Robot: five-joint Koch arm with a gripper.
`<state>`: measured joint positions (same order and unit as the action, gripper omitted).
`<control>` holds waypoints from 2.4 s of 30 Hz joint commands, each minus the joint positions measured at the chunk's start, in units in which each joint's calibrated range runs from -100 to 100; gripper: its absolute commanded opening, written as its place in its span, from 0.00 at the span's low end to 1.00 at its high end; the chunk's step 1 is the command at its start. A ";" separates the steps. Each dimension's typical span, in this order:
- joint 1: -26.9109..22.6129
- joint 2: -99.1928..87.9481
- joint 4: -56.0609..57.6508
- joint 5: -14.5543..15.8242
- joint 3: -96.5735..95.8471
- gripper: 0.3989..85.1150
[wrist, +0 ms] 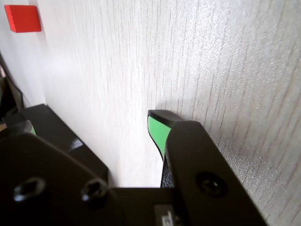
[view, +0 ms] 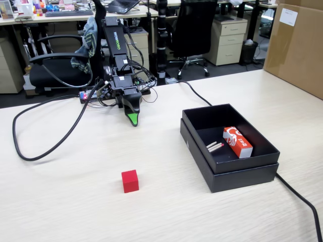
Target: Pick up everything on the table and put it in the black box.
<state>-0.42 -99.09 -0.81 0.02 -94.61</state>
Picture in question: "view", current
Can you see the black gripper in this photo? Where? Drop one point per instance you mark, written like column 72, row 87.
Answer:
column 122, row 84

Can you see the red wooden cube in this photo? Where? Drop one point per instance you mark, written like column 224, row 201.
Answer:
column 130, row 181

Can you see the black cardboard box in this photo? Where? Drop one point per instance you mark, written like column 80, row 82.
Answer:
column 222, row 118

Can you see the black open box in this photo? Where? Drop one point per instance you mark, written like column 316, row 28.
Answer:
column 239, row 180

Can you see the large brown cardboard box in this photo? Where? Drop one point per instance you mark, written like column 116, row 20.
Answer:
column 295, row 50

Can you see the controller board with red light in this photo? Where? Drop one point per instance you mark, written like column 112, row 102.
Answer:
column 85, row 96

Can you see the beige drawer cabinet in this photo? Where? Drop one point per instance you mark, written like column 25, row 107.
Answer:
column 10, row 68
column 140, row 48
column 227, row 43

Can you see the black segmented pole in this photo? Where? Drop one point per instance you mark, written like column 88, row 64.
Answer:
column 161, row 37

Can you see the grey green striped towel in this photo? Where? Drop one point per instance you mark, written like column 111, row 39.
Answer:
column 88, row 43

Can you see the black office chair with armrests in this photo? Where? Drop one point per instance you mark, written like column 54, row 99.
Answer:
column 58, row 73

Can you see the wooden matchstick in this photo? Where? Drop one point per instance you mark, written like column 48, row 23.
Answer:
column 211, row 145
column 215, row 147

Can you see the black mesh office chair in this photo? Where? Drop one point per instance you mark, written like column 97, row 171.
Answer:
column 194, row 27

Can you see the black laptop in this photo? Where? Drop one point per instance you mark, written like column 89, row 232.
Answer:
column 122, row 6

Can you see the orange white printed carton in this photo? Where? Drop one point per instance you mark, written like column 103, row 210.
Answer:
column 237, row 142

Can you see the beige office desk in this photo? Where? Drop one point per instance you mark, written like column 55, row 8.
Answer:
column 63, row 19

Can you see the black computer keyboard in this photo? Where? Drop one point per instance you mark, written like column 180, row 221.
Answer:
column 68, row 13

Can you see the black trash bin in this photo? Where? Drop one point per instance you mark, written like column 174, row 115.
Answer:
column 249, row 51

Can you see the white paper label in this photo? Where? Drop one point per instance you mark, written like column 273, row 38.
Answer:
column 288, row 17

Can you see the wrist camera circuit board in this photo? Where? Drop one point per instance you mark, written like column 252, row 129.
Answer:
column 104, row 90

